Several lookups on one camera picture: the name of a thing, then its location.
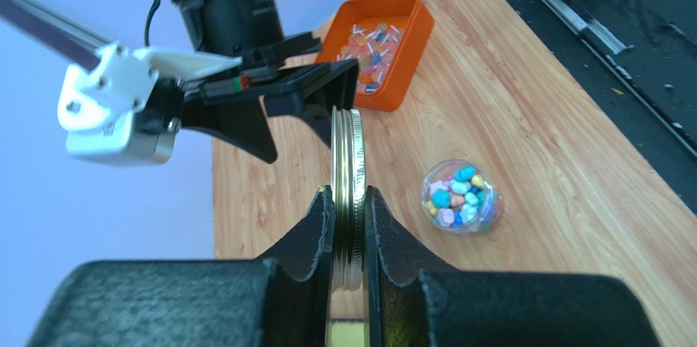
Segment orange tray of candies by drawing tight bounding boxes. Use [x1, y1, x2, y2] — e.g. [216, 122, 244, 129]
[316, 0, 434, 112]

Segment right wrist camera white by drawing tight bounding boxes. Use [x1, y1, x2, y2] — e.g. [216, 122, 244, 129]
[57, 43, 242, 166]

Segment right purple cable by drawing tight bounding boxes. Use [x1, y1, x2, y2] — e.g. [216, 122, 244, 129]
[0, 0, 110, 72]

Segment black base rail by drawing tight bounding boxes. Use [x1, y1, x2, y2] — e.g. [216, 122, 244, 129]
[468, 0, 697, 160]

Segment clear plastic cup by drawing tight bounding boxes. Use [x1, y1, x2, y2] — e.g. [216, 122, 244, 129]
[420, 159, 503, 236]

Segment white round lid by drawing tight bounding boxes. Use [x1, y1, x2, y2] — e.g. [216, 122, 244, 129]
[331, 107, 367, 291]

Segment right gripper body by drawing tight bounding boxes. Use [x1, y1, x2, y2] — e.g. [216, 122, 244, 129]
[136, 33, 322, 134]

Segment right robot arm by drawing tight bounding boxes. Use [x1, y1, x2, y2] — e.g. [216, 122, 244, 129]
[1, 0, 358, 166]

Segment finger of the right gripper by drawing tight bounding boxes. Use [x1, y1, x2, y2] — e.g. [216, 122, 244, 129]
[263, 59, 359, 146]
[182, 99, 278, 164]

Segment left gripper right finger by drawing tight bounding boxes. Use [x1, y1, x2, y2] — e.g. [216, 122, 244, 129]
[364, 187, 659, 346]

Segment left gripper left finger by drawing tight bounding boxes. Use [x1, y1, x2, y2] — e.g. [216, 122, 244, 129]
[29, 187, 335, 346]

